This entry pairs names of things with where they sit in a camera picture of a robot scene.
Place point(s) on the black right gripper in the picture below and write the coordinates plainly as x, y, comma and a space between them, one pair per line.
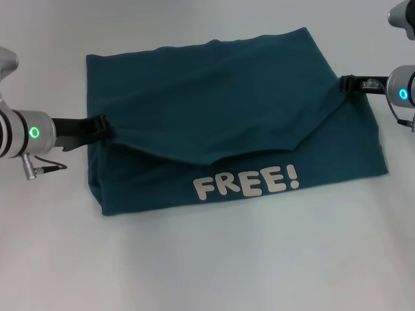
369, 85

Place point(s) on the teal blue t-shirt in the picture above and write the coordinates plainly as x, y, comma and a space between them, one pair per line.
227, 107

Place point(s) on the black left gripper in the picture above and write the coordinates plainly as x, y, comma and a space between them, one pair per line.
74, 129

